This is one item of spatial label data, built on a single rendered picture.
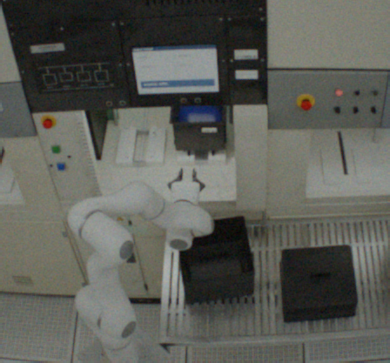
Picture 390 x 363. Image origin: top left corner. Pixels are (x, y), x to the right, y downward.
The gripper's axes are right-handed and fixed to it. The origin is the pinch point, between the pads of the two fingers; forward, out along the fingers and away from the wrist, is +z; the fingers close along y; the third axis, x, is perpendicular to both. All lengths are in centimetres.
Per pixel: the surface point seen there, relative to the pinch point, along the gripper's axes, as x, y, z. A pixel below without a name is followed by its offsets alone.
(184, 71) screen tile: 37.7, 0.3, 13.3
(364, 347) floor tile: -119, 84, -14
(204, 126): -9.5, 2.9, 34.5
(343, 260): -33, 61, -15
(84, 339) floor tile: -119, -62, -14
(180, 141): -18.6, -7.6, 34.6
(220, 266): -42.0, 11.4, -12.6
